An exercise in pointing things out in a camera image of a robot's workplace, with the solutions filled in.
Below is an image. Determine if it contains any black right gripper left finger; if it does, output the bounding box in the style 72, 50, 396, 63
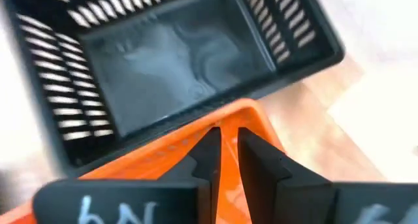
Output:
32, 126, 222, 224

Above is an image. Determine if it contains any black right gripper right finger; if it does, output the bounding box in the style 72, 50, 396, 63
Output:
237, 127, 418, 224

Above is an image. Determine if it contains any orange slotted plastic basket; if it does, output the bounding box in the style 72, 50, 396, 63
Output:
0, 98, 285, 224

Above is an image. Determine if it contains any black slotted plastic basket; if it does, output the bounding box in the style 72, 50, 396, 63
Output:
6, 0, 346, 179

